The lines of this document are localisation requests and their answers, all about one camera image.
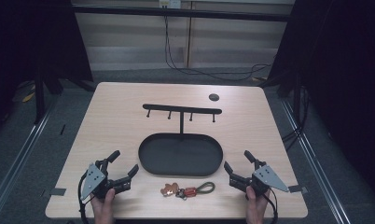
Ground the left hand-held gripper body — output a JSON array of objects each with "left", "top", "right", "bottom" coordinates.
[{"left": 81, "top": 159, "right": 132, "bottom": 201}]

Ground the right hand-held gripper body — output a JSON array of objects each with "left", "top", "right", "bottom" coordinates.
[{"left": 229, "top": 161, "right": 290, "bottom": 197}]

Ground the keychain with bear charm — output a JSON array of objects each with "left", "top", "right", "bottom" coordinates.
[{"left": 160, "top": 181, "right": 216, "bottom": 201}]

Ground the black key rack with tray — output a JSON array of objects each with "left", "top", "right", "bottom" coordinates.
[{"left": 137, "top": 103, "right": 224, "bottom": 177}]

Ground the person's left hand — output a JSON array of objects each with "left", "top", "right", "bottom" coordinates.
[{"left": 90, "top": 188, "right": 117, "bottom": 224}]

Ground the person's right hand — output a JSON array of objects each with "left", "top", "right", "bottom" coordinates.
[{"left": 244, "top": 185, "right": 271, "bottom": 224}]

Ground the grey tape piece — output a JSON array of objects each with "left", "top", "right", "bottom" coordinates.
[
  {"left": 288, "top": 184, "right": 309, "bottom": 195},
  {"left": 49, "top": 187, "right": 67, "bottom": 197}
]

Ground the black stand leg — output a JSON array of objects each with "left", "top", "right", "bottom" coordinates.
[{"left": 34, "top": 70, "right": 64, "bottom": 125}]

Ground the yellow floor object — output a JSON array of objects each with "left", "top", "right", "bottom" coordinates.
[{"left": 21, "top": 91, "right": 36, "bottom": 104}]

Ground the black curtain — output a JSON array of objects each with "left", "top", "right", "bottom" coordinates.
[
  {"left": 0, "top": 0, "right": 94, "bottom": 143},
  {"left": 266, "top": 0, "right": 375, "bottom": 206}
]

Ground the white power strip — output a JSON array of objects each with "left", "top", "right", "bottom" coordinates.
[{"left": 159, "top": 0, "right": 182, "bottom": 9}]

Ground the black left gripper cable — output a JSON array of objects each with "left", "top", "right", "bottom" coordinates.
[{"left": 77, "top": 173, "right": 93, "bottom": 224}]

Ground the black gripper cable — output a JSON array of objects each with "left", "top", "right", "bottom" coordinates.
[
  {"left": 264, "top": 189, "right": 280, "bottom": 224},
  {"left": 77, "top": 173, "right": 93, "bottom": 224}
]

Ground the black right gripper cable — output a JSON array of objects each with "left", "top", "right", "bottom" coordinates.
[{"left": 264, "top": 189, "right": 280, "bottom": 224}]

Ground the metal floor rail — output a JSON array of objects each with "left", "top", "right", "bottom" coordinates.
[
  {"left": 0, "top": 101, "right": 54, "bottom": 220},
  {"left": 280, "top": 98, "right": 353, "bottom": 224}
]

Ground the black floor cable bundle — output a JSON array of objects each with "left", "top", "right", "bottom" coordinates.
[{"left": 281, "top": 86, "right": 311, "bottom": 152}]

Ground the black wall cable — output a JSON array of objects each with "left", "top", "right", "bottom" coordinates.
[{"left": 162, "top": 14, "right": 273, "bottom": 83}]

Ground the black horizontal rail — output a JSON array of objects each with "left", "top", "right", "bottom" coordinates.
[{"left": 71, "top": 4, "right": 292, "bottom": 23}]

